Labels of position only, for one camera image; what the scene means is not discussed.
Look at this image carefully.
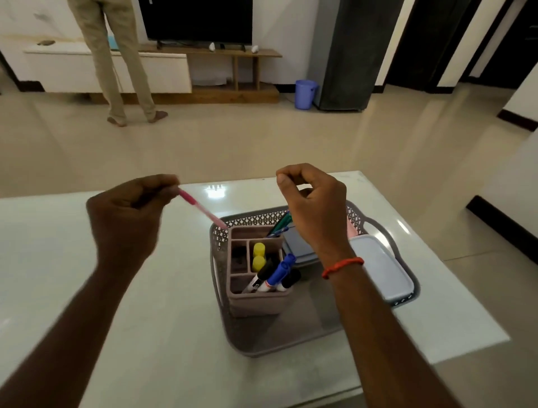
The person's right hand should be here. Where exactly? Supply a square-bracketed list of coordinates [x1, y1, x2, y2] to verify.
[275, 163, 358, 267]

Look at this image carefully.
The person's left hand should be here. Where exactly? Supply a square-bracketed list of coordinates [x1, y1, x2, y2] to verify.
[86, 174, 182, 270]

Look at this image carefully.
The pink pen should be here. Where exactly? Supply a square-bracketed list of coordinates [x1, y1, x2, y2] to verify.
[177, 188, 229, 230]

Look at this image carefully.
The person's right forearm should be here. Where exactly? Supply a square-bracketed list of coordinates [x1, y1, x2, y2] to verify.
[323, 256, 463, 408]

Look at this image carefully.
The person's left forearm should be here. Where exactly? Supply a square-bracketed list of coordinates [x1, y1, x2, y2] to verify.
[0, 252, 149, 408]

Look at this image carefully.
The green pen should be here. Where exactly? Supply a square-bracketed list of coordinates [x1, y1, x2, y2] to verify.
[266, 211, 292, 237]

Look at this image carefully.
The small light blue box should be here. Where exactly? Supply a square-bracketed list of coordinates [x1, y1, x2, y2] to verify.
[281, 226, 321, 268]

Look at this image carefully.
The blue capped marker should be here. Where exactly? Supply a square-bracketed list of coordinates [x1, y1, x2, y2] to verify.
[257, 253, 297, 293]

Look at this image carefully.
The black capped marker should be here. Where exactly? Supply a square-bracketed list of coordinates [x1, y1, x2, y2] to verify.
[276, 268, 302, 292]
[241, 261, 279, 294]

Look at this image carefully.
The red thread wristband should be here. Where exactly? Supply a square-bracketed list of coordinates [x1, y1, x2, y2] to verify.
[321, 257, 365, 281]

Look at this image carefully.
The blue plastic bucket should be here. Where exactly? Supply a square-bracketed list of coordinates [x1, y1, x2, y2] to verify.
[294, 79, 319, 111]

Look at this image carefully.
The mauve desk organizer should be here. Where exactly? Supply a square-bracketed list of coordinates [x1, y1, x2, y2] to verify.
[226, 225, 296, 318]

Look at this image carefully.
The large light blue box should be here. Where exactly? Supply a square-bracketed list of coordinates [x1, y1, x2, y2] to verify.
[350, 234, 415, 306]

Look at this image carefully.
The wooden television stand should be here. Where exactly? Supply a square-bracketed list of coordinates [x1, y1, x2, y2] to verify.
[89, 43, 283, 105]

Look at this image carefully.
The grey plastic basket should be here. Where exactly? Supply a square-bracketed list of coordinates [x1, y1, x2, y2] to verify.
[209, 200, 421, 359]

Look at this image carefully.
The white cabinet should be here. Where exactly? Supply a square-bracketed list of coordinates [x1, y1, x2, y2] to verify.
[23, 41, 193, 94]

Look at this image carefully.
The grey refrigerator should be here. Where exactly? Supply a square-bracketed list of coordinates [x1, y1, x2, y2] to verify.
[308, 0, 405, 112]

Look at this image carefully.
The black television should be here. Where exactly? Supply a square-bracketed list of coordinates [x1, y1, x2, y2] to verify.
[138, 0, 254, 50]

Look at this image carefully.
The dark wooden door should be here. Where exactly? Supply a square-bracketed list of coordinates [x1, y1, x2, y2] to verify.
[385, 0, 482, 94]

